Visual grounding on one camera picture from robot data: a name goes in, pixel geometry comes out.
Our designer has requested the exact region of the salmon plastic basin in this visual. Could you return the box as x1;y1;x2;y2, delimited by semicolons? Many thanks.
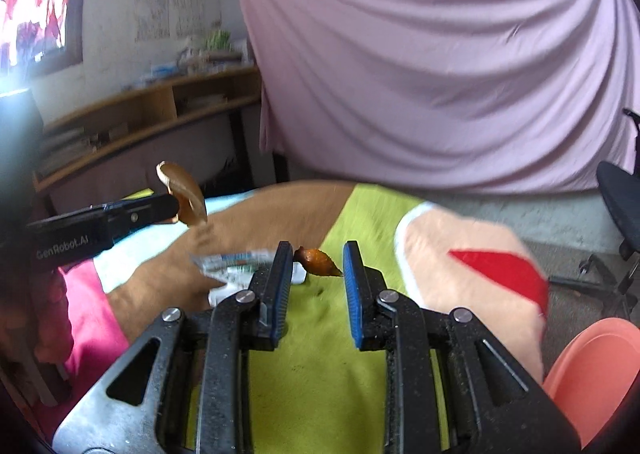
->
542;316;640;450

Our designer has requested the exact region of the small wall calendar sheet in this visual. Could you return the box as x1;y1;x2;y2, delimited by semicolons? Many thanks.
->
172;0;208;38

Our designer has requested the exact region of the pile of papers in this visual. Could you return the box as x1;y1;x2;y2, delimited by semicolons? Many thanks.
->
140;46;251;84

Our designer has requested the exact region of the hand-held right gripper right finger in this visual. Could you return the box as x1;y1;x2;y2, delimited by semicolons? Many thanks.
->
342;240;583;454

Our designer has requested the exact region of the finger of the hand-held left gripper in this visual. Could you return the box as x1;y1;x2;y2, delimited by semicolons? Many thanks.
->
102;193;180;247

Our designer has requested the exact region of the black office chair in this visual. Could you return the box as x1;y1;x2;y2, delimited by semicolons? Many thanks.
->
550;108;640;322

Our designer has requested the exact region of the white cardboard box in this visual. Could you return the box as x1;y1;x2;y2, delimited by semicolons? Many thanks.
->
235;38;257;65

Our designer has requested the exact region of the large stack of shelf papers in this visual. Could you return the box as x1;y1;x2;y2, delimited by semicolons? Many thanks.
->
37;126;131;175

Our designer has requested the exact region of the wooden desk with shelves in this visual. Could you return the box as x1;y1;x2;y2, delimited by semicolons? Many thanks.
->
32;64;266;235

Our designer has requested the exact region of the small stack of shelf papers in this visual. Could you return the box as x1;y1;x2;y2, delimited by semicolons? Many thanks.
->
182;94;228;112

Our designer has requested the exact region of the large wall calendar sheet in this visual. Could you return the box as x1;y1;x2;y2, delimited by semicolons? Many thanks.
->
134;0;171;41

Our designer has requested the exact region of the pink hanging bed sheet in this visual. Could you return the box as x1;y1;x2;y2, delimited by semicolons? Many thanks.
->
230;0;640;197

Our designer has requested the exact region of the white printed wrapper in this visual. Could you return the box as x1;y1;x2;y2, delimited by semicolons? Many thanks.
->
189;249;307;307

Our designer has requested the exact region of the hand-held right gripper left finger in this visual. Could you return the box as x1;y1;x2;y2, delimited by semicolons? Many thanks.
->
52;240;295;454

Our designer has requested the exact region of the multicoloured patchwork blanket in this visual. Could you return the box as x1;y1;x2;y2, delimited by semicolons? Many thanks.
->
30;180;551;454

